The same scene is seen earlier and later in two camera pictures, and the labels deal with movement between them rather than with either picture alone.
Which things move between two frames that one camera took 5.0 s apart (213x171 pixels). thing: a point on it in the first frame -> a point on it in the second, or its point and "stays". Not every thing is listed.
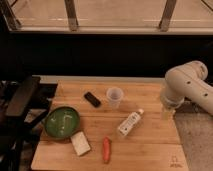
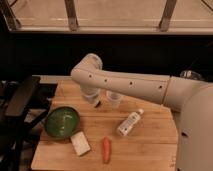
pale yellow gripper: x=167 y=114 -> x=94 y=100
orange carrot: x=106 y=150 stays
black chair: x=23 y=102 stays
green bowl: x=62 y=122 stays
